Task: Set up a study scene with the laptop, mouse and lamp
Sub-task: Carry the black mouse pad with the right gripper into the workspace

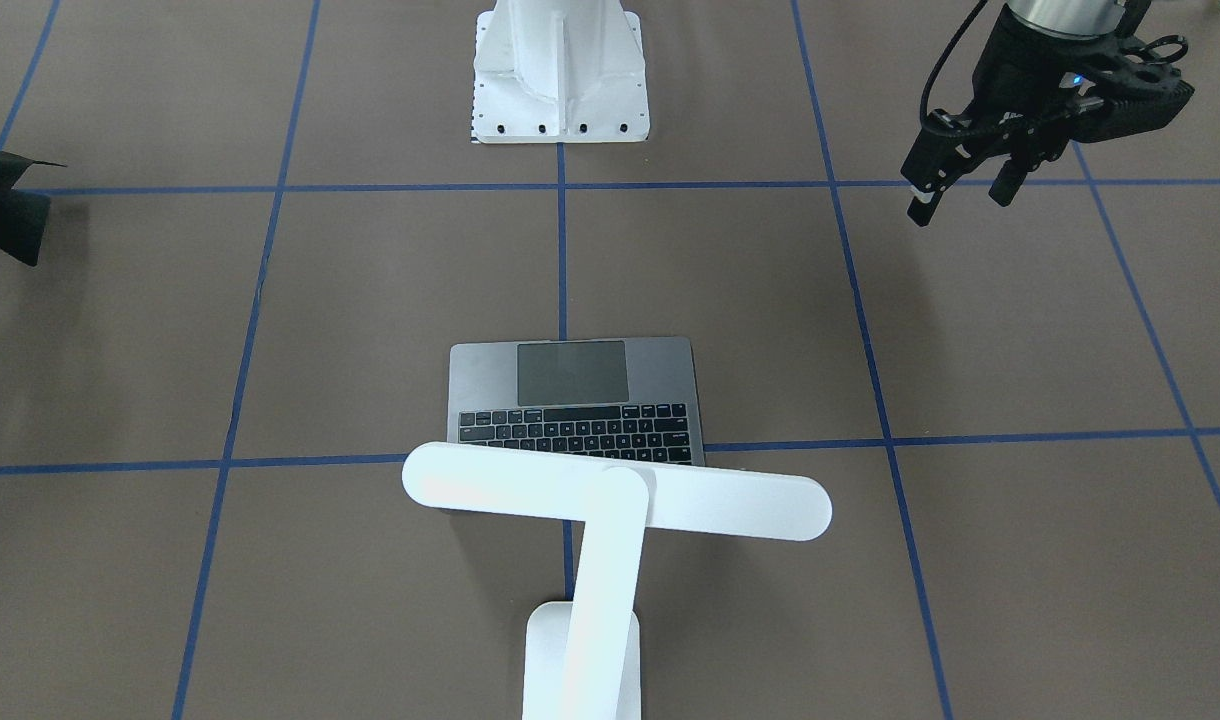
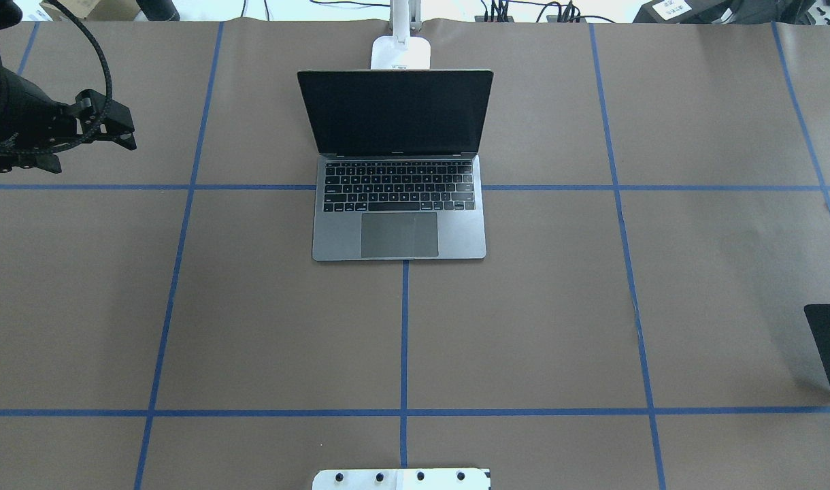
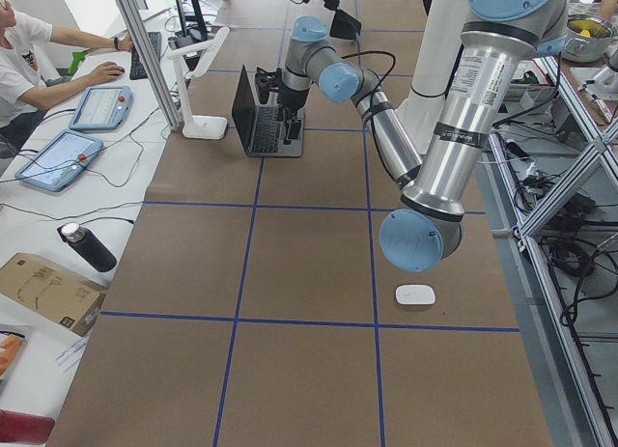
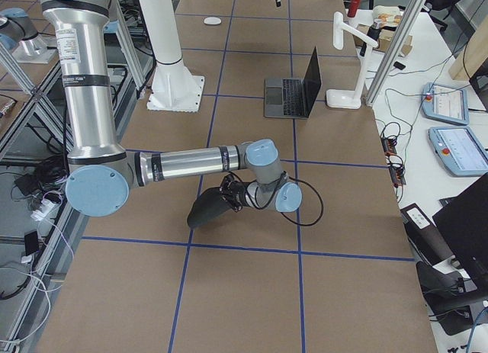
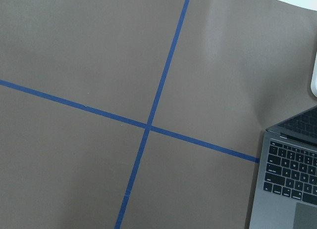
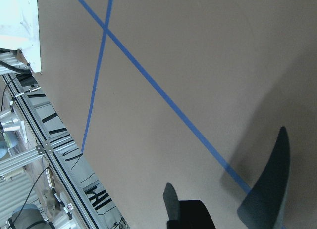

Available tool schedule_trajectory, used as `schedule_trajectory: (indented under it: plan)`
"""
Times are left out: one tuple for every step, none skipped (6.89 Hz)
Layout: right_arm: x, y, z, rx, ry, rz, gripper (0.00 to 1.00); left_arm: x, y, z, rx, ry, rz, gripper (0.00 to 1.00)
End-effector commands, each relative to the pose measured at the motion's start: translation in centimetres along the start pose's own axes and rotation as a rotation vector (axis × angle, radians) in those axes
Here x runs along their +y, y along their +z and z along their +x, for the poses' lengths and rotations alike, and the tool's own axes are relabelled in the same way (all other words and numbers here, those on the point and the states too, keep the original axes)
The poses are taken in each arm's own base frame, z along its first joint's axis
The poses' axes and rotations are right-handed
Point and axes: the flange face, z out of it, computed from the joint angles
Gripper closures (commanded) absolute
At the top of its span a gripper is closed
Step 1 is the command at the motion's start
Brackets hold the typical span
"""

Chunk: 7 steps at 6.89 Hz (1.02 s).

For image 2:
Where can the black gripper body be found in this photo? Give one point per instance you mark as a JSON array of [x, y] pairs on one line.
[[22, 112]]

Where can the grey laptop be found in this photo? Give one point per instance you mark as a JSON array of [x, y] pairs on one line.
[[398, 175]]

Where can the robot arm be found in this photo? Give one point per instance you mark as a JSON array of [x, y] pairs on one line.
[[10, 15]]

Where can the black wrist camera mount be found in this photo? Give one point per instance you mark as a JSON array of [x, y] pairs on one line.
[[95, 118]]

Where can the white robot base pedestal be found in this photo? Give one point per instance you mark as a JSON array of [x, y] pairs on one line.
[[403, 478]]

